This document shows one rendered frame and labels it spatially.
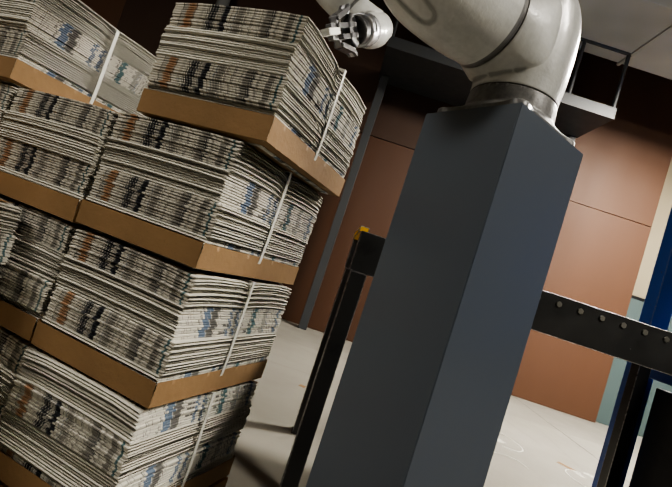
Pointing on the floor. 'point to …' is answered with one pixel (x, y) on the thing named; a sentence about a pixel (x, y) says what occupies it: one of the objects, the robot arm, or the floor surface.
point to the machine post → (661, 299)
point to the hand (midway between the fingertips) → (329, 32)
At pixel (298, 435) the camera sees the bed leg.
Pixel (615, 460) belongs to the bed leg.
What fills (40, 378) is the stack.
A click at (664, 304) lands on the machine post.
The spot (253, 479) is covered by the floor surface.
